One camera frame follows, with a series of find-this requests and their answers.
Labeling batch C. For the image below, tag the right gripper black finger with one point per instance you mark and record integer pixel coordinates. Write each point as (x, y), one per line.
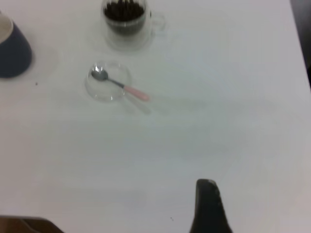
(207, 211)

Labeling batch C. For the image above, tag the dark blue ceramic mug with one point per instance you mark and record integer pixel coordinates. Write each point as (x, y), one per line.
(12, 55)

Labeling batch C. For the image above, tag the dark roasted coffee beans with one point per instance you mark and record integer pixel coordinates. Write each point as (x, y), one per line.
(124, 12)

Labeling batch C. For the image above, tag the clear glass saucer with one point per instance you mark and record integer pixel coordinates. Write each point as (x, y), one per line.
(104, 93)

